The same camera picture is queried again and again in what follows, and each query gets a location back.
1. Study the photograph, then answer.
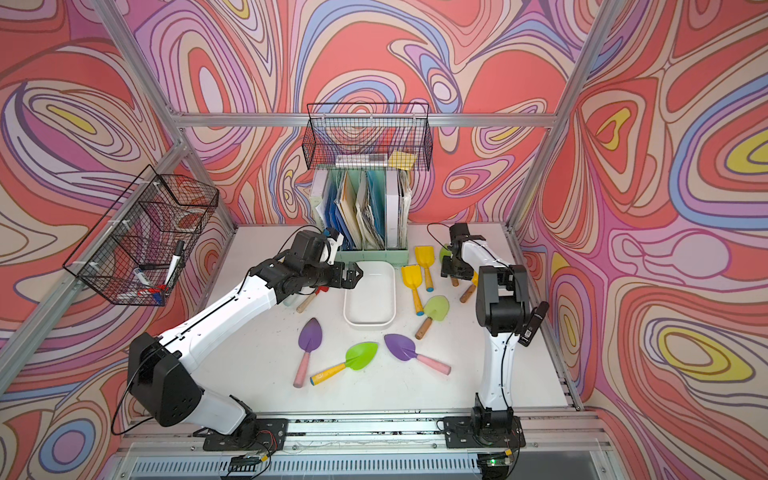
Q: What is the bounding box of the mint green file crate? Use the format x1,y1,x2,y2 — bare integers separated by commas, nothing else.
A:
309,170,412,267

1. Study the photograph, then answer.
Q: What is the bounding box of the light green trowel wooden handle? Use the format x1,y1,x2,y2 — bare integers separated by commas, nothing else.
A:
415,295,450,340

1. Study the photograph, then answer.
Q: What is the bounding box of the purple trowel pink handle left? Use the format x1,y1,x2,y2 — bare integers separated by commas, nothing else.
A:
293,318,323,389

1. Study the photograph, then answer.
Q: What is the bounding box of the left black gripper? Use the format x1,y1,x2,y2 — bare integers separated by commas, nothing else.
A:
300,259,364,289

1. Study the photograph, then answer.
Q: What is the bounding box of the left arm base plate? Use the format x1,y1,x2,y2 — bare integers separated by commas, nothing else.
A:
203,417,289,453

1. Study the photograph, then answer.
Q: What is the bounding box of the black wire basket back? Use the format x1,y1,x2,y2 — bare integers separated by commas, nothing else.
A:
302,101,434,171

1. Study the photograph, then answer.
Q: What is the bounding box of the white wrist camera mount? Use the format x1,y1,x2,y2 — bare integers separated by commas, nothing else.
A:
323,229,345,265

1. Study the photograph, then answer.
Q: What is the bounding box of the black white marker pen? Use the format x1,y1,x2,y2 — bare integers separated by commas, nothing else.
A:
163,240,185,287

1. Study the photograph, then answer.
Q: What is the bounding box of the green scoop yellow handle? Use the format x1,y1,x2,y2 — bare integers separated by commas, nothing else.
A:
310,342,378,386

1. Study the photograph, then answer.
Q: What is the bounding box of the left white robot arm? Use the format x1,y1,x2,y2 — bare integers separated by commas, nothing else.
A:
126,228,363,435

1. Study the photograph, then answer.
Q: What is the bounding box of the purple trowel pink handle right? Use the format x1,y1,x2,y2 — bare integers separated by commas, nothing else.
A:
384,333,452,376

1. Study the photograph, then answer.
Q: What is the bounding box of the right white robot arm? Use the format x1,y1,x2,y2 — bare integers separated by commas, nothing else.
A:
441,223,529,423

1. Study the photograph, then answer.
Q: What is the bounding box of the red shovel wooden handle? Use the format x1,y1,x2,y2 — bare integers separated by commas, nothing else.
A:
296,286,329,313

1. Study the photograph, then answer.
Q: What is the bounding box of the yellow sponge in basket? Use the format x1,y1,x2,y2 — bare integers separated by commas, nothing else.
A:
387,150,418,171

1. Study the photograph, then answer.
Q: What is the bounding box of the black wire basket left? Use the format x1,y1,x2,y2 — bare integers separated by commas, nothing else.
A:
63,166,219,307

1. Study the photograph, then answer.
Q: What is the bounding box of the white storage tray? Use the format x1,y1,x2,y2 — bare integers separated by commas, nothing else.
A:
343,261,397,330

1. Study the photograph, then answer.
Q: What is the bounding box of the black wire basket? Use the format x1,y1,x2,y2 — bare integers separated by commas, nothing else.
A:
302,101,434,171
63,166,219,307

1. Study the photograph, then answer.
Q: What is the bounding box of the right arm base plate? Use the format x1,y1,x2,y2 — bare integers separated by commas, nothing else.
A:
440,407,526,450

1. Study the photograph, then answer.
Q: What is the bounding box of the purple trowel pink handle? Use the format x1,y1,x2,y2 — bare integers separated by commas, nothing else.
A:
384,333,452,376
293,318,323,389

